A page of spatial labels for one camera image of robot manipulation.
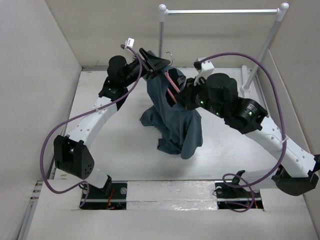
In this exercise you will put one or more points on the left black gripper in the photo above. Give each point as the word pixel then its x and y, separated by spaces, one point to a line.
pixel 154 63

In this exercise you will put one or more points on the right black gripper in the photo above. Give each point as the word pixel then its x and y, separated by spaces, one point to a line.
pixel 185 97

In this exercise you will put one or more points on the pink clothes hanger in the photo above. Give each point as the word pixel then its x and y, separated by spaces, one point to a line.
pixel 175 87

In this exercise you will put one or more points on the blue t shirt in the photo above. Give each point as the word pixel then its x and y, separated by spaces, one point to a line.
pixel 181 129

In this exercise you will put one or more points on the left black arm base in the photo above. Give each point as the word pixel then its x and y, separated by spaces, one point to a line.
pixel 112 197

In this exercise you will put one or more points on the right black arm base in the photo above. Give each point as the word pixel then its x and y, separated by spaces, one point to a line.
pixel 238 200

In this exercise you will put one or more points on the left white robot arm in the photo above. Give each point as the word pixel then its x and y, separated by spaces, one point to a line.
pixel 72 151

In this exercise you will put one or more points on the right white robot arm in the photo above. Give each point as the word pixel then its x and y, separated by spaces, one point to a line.
pixel 296 174

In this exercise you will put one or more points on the white clothes rack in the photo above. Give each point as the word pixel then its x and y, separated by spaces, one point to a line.
pixel 191 33

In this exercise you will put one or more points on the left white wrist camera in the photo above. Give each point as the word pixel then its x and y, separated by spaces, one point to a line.
pixel 127 47

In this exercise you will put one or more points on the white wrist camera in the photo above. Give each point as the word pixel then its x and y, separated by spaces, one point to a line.
pixel 204 68
pixel 127 47

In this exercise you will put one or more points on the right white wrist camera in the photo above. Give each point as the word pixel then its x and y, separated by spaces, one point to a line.
pixel 204 68

